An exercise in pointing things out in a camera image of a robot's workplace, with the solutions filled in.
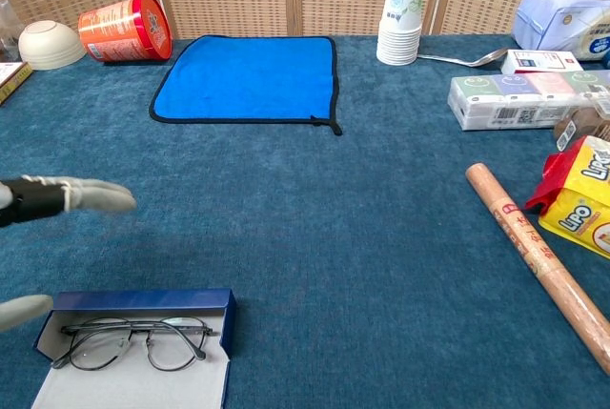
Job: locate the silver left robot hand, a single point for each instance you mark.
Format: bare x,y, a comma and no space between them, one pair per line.
95,194

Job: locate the blue cardboard glasses case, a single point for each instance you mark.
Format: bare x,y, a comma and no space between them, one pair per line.
143,301

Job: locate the black wire eyeglasses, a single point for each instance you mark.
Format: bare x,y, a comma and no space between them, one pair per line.
171,347

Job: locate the gold and brown box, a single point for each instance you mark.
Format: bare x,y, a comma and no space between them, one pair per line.
12,80

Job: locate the cream bowl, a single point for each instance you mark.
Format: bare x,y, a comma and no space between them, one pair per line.
52,44

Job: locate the orange canister with red lid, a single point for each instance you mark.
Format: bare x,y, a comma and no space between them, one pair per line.
124,27

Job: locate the blue cloth with black trim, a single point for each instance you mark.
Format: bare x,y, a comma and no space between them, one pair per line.
248,80

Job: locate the stack of white paper cups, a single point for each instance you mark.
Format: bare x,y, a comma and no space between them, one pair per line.
400,23

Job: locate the pastel tissue multipack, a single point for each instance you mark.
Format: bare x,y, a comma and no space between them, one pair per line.
500,99

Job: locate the metal spoon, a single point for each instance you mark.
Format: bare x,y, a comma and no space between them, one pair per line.
495,55

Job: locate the small white and red box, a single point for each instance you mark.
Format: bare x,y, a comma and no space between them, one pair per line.
538,62

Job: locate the yellow Lipo snack bag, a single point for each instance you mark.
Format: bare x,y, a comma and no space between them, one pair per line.
581,204

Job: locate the brown clear-wrapped box pack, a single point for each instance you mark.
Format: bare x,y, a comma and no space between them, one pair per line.
581,123

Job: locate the large white-blue tissue pack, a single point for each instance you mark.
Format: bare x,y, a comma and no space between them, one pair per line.
557,18

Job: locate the blue bottle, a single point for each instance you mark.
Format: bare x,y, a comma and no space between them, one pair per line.
606,60

